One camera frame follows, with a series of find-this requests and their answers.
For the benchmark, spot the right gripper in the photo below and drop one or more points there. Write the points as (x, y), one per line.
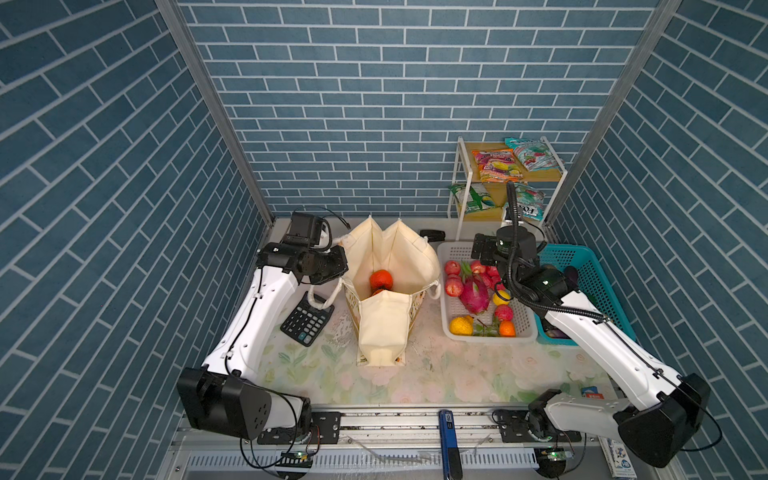
(490, 242)

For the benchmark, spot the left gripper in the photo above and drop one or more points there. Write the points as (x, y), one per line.
(340, 265)

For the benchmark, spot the pink dragon fruit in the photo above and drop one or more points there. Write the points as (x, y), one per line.
(475, 294)

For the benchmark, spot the red tomato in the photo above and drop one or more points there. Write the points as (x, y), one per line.
(381, 280)

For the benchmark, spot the cream floral tote bag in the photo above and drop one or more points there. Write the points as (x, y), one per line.
(383, 321)

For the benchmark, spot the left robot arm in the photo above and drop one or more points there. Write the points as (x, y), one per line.
(222, 395)

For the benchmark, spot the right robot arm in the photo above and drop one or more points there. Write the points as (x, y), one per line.
(661, 410)

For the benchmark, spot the green snack bag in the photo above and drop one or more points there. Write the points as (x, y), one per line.
(474, 198)

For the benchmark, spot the teal Fox's candy bag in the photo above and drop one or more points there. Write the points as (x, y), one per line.
(530, 201)

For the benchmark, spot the pink snack bag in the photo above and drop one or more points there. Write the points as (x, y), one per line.
(497, 166)

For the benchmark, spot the teal candy bag upper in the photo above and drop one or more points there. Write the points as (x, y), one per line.
(533, 154)

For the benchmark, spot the red apple right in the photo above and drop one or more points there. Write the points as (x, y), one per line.
(452, 267)

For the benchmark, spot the red apple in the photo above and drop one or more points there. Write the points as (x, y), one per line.
(453, 286)
(452, 267)

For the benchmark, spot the small yellow fruit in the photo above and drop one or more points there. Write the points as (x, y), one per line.
(501, 297)

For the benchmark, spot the red apple left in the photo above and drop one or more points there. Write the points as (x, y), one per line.
(453, 286)

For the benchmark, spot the black calculator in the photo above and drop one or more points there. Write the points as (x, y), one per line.
(305, 322)

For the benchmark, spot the small black box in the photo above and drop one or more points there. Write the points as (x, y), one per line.
(433, 235)

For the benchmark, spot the pink peach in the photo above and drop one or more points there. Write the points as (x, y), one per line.
(504, 313)

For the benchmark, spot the white wooden shelf rack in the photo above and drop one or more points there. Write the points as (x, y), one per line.
(465, 171)

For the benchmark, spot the orange in white basket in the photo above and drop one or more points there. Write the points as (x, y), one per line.
(507, 328)

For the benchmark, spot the green grapes bunch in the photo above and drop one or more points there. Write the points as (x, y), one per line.
(485, 330)

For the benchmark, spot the yellow lemon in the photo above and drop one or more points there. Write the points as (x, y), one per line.
(462, 326)

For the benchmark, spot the white plastic basket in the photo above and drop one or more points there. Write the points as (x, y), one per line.
(451, 308)

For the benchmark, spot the teal plastic basket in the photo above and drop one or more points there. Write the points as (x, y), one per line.
(592, 280)

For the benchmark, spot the floral table mat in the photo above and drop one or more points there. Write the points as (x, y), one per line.
(437, 370)

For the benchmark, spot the blue black handheld device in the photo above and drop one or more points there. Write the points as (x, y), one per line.
(450, 452)

